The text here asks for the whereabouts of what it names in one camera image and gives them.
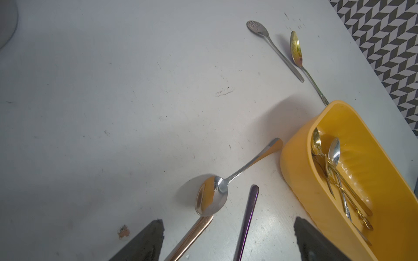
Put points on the small silver spoon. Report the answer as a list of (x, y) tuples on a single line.
[(260, 30)]

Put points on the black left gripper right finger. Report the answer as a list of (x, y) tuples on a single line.
[(313, 245)]

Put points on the purple spoon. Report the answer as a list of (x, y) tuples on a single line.
[(252, 199)]

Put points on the yellow plastic storage box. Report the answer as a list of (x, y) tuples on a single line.
[(370, 173)]

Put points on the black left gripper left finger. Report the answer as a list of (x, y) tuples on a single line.
[(146, 246)]

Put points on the silver spoon with flared handle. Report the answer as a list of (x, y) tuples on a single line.
[(213, 193)]

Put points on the gold round spoon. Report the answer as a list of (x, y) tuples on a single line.
[(316, 150)]

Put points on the copper handled spoon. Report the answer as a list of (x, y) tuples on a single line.
[(192, 235)]

